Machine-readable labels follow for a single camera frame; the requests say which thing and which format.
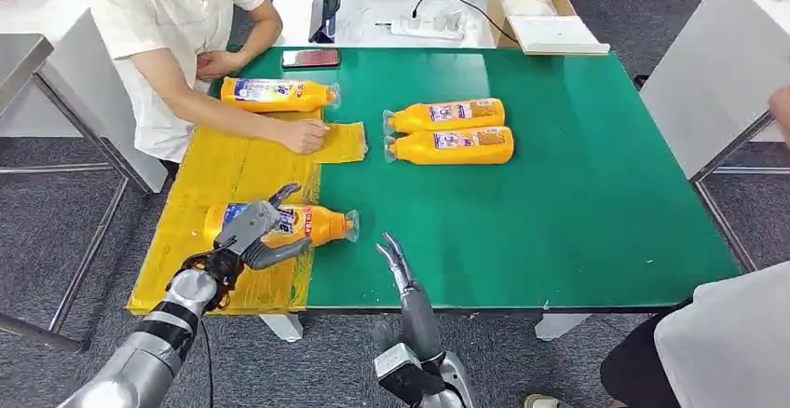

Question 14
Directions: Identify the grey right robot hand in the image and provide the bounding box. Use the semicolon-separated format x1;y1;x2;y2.
372;232;444;363

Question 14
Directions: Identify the seated person's right hand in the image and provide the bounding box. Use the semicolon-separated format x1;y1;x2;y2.
274;117;332;156

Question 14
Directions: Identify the seated person's left hand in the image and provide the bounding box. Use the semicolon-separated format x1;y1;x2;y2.
196;49;243;83

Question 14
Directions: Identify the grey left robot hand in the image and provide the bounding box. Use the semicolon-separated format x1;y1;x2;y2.
212;183;313;271

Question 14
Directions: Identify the orange drink bottle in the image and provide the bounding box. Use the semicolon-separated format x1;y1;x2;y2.
220;76;342;114
381;97;506;136
383;125;515;167
203;202;361;249

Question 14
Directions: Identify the yellow plastic sheet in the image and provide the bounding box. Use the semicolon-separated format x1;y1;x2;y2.
126;107;368;316

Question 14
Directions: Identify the seated person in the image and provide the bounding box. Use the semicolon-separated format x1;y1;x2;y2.
86;0;332;178

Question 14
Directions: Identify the dark red smartphone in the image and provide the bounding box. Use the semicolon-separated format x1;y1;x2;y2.
281;48;342;70

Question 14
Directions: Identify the white table leg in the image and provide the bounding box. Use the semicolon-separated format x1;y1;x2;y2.
533;313;593;342
259;313;305;344

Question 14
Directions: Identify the black tablet on stand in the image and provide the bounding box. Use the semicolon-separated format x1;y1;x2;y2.
308;0;343;44

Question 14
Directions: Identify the white desk with panel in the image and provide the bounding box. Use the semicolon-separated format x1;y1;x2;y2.
0;0;169;196

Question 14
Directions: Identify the white desk with electronics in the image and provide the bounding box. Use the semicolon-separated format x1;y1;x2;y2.
271;0;498;49

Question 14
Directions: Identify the white power strip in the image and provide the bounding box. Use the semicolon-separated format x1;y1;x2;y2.
390;9;467;41

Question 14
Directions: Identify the green table mat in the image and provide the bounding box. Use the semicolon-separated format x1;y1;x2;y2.
210;47;741;309

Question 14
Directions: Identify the open cardboard box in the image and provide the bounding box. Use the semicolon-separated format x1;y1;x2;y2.
485;0;579;49

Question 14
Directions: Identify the white flat box lid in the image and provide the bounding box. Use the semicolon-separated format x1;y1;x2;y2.
507;15;611;56

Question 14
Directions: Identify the person in pale top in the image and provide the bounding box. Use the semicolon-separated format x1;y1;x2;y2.
523;261;790;408

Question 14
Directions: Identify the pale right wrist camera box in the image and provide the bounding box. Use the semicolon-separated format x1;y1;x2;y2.
373;343;445;406

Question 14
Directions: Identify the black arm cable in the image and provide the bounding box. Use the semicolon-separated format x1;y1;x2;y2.
198;315;215;408

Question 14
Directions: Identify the steel table with frame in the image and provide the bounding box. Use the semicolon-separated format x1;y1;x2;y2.
0;34;153;352

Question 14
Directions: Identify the black power cable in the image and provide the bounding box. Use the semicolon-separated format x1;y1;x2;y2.
411;0;520;46

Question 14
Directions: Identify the white desk with metal frame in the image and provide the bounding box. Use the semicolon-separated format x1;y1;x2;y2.
639;0;790;274

